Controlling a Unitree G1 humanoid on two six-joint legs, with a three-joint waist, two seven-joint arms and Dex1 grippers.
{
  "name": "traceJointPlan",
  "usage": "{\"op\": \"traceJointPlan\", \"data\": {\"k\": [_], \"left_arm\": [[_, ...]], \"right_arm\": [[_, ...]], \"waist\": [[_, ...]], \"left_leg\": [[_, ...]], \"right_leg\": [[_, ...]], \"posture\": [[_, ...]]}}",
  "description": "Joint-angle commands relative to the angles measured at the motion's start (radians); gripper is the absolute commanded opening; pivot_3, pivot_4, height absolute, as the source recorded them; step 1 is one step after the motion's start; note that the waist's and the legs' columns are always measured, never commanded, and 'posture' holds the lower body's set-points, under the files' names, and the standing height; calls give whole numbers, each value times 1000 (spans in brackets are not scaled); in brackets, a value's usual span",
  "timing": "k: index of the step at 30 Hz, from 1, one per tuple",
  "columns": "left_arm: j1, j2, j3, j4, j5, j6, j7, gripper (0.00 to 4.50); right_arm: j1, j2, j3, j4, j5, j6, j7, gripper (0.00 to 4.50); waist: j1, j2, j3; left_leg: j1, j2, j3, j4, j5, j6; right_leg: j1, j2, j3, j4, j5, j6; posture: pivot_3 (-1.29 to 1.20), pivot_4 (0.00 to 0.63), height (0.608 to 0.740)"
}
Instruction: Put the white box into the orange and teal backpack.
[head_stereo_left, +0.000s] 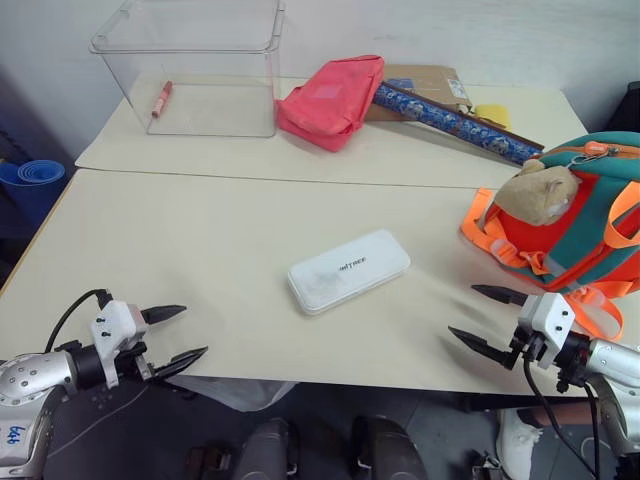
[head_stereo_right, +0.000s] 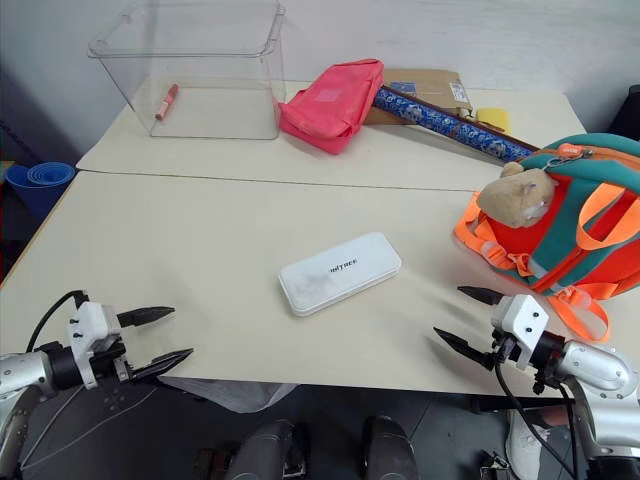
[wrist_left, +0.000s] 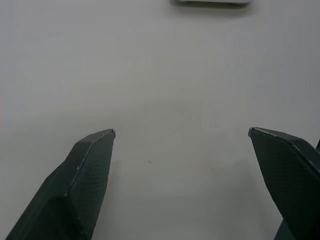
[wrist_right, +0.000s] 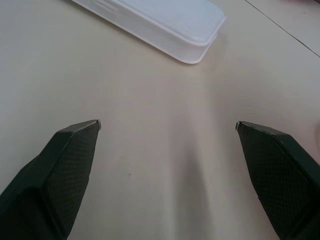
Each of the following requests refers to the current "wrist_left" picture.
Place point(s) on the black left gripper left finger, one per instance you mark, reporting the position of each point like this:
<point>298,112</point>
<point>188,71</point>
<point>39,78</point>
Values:
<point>75,190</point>

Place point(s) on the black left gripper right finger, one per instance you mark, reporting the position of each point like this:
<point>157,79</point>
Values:
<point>290,180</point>

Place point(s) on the white object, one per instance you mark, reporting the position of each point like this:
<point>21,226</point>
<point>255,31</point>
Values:
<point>212,2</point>

